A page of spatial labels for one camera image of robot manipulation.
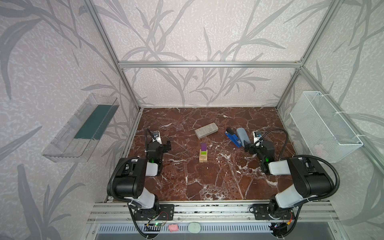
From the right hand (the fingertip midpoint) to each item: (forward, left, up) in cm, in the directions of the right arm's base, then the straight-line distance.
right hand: (253, 135), depth 95 cm
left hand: (0, +59, +2) cm, 59 cm away
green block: (-11, +32, -2) cm, 34 cm away
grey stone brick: (+6, +30, -4) cm, 31 cm away
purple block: (-5, +32, -5) cm, 33 cm away
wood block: (-14, +32, -4) cm, 35 cm away
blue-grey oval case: (+3, +5, -5) cm, 7 cm away
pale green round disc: (-48, +37, -4) cm, 61 cm away
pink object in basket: (-18, -26, +13) cm, 34 cm away
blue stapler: (+4, +14, -4) cm, 15 cm away
